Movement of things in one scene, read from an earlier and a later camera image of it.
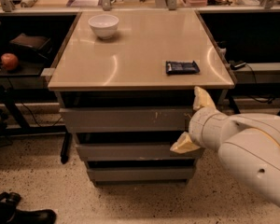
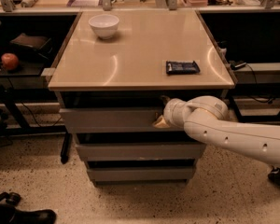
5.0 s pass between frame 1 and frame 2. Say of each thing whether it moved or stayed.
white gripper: moved
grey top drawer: stayed
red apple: stayed
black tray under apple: stayed
